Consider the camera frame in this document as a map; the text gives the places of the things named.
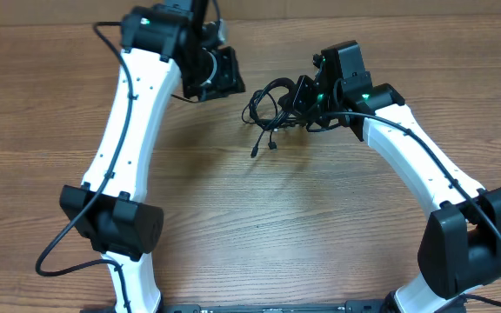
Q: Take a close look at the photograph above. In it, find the thick black USB cable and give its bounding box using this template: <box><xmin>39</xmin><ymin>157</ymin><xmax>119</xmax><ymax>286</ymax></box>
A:
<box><xmin>240</xmin><ymin>77</ymin><xmax>304</xmax><ymax>158</ymax></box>

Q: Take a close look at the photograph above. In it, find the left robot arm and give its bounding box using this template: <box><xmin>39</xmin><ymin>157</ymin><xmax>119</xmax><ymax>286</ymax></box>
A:
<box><xmin>59</xmin><ymin>0</ymin><xmax>245</xmax><ymax>312</ymax></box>

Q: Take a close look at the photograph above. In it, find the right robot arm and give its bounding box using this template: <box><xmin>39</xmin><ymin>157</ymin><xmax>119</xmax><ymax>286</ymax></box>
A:
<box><xmin>279</xmin><ymin>41</ymin><xmax>501</xmax><ymax>312</ymax></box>

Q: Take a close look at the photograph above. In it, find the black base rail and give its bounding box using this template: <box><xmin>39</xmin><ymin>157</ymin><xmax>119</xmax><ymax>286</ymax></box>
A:
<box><xmin>80</xmin><ymin>297</ymin><xmax>467</xmax><ymax>313</ymax></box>

